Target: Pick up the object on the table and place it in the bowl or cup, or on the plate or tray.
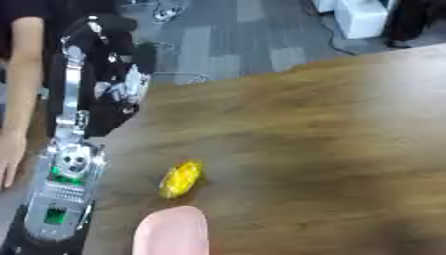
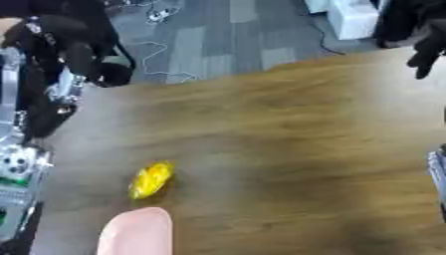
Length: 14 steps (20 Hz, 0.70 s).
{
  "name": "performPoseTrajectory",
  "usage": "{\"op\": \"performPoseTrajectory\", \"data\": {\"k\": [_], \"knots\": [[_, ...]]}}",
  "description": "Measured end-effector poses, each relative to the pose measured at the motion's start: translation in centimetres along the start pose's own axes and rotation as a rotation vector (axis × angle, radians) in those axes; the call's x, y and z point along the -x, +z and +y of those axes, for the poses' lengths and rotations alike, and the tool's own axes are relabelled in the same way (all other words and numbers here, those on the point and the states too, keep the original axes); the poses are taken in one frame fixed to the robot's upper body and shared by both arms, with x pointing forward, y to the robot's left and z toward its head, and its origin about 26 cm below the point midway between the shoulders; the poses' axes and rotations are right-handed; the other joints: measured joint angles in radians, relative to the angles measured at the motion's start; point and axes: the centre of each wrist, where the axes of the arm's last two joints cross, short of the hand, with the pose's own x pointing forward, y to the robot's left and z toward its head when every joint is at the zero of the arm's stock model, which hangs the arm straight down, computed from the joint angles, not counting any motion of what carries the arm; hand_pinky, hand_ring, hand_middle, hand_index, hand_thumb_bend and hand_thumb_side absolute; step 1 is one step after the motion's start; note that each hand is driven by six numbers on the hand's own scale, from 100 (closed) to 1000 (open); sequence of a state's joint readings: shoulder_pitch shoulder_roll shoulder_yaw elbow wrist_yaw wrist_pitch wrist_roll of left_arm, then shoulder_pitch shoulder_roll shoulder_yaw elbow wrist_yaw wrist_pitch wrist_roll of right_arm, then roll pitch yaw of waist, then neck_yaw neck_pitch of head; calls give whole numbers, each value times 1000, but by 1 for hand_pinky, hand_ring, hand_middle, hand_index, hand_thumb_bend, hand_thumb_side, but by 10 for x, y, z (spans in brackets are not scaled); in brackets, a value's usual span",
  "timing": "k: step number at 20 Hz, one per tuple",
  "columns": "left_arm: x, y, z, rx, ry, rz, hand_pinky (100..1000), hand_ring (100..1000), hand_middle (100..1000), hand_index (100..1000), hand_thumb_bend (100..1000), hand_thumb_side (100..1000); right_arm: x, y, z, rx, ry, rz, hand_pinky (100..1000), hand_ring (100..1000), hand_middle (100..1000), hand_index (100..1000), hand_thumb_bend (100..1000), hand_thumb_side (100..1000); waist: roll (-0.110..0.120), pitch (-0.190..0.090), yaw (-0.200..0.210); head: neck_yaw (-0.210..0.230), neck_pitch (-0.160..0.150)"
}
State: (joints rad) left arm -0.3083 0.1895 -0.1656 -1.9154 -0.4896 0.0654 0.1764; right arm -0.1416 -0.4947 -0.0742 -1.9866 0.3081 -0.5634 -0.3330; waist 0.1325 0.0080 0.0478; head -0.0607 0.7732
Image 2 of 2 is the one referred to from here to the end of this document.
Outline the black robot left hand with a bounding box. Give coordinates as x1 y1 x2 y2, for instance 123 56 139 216
0 14 139 144

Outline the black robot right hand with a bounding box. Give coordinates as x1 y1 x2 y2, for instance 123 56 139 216
404 18 446 81

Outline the white box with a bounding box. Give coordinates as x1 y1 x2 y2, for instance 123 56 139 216
303 0 383 41

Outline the yellow toy corn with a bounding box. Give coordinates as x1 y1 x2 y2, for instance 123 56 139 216
126 159 178 201

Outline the pink rounded object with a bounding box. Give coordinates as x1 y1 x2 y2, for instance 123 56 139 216
96 206 176 255

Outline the black cable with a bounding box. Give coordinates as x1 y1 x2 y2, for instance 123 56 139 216
305 17 348 56

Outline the white cable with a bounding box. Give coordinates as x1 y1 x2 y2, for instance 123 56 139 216
123 40 201 84

